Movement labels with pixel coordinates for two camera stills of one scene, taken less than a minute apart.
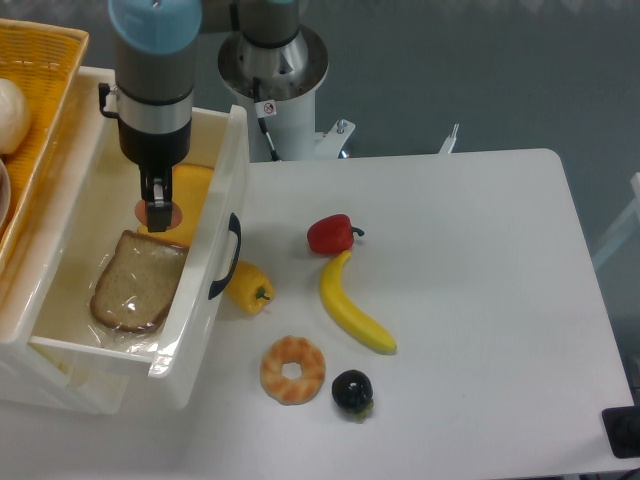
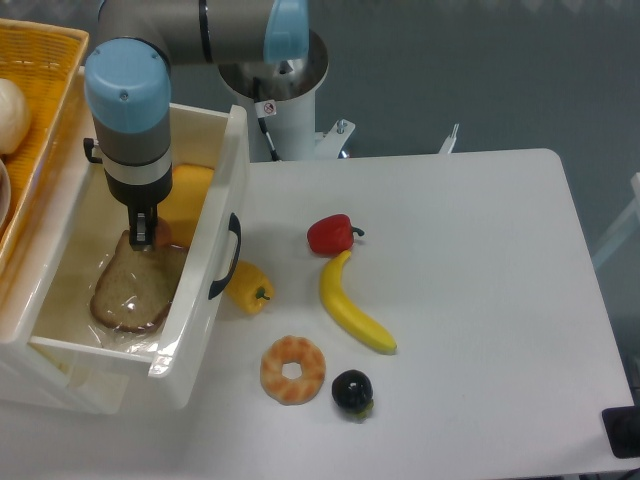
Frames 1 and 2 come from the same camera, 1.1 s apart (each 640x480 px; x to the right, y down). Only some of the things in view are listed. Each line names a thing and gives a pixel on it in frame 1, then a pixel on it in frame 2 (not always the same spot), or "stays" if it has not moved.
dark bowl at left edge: (5, 192) stays
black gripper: (155, 154) to (142, 202)
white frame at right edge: (630, 225) stays
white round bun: (15, 117) stays
